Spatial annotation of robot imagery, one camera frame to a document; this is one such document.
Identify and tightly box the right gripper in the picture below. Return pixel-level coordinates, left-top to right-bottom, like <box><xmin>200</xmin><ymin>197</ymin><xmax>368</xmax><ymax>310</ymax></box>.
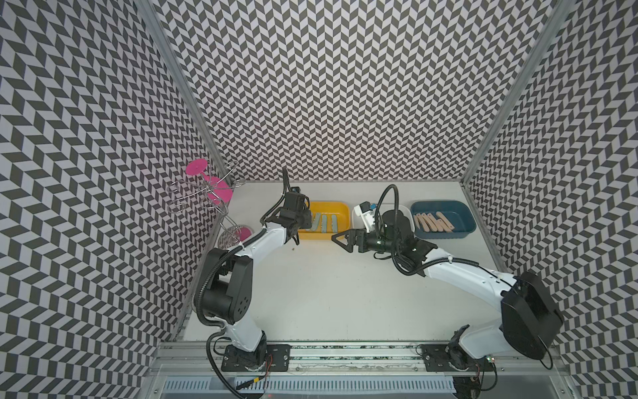
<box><xmin>331</xmin><ymin>225</ymin><xmax>400</xmax><ymax>253</ymax></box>

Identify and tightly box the white storage box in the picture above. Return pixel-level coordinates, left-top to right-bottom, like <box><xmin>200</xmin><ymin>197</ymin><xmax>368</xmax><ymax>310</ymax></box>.
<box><xmin>352</xmin><ymin>203</ymin><xmax>415</xmax><ymax>233</ymax></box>

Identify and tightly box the yellow storage box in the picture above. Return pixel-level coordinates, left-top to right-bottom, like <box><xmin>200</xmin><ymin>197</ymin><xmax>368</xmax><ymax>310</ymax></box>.
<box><xmin>299</xmin><ymin>201</ymin><xmax>351</xmax><ymax>240</ymax></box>

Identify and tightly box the pink knife diagonal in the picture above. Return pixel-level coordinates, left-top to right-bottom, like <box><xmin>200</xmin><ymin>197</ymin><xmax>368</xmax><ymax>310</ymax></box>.
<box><xmin>425</xmin><ymin>214</ymin><xmax>439</xmax><ymax>232</ymax></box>

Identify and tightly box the dark teal storage box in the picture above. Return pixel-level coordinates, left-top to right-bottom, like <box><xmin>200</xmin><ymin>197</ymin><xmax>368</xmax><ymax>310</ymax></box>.
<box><xmin>410</xmin><ymin>200</ymin><xmax>477</xmax><ymax>240</ymax></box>

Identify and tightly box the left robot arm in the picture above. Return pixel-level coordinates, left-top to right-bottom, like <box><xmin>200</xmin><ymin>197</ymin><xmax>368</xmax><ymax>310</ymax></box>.
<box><xmin>193</xmin><ymin>187</ymin><xmax>312</xmax><ymax>368</ymax></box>

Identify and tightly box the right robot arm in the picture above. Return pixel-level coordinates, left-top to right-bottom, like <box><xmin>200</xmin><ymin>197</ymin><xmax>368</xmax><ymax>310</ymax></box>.
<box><xmin>332</xmin><ymin>210</ymin><xmax>564</xmax><ymax>371</ymax></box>

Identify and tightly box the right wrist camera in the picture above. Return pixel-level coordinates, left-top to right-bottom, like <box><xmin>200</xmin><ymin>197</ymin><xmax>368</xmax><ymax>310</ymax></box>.
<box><xmin>355</xmin><ymin>201</ymin><xmax>376</xmax><ymax>233</ymax></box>

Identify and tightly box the wire rack with pink discs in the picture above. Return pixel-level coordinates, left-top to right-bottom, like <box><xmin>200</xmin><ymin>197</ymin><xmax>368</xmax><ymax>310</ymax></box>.
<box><xmin>166</xmin><ymin>158</ymin><xmax>254</xmax><ymax>249</ymax></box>

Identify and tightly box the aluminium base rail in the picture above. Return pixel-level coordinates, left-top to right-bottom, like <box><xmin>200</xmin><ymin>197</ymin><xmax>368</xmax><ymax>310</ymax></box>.
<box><xmin>149</xmin><ymin>341</ymin><xmax>569</xmax><ymax>377</ymax></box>

